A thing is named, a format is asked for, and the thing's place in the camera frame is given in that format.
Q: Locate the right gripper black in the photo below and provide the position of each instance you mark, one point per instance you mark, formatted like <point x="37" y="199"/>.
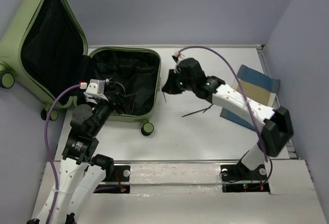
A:
<point x="169" y="87"/>

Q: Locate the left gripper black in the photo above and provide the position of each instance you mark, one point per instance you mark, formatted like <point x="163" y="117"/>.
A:
<point x="119" y="107"/>

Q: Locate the black chopstick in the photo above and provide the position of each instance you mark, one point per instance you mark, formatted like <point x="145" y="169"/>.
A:
<point x="198" y="111"/>

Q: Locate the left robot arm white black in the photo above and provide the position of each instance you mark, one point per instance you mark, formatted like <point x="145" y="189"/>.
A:
<point x="81" y="170"/>

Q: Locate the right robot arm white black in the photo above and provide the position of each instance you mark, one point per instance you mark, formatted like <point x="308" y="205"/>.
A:
<point x="273" y="126"/>

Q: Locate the green open suitcase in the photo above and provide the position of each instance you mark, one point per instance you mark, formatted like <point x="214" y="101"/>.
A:
<point x="46" y="50"/>

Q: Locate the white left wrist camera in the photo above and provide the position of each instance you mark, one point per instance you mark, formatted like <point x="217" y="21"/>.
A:
<point x="95" y="89"/>

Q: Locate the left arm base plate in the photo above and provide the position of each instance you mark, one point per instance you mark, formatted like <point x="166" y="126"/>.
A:
<point x="116" y="183"/>

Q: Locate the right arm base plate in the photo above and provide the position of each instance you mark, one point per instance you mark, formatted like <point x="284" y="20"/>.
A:
<point x="252" y="181"/>

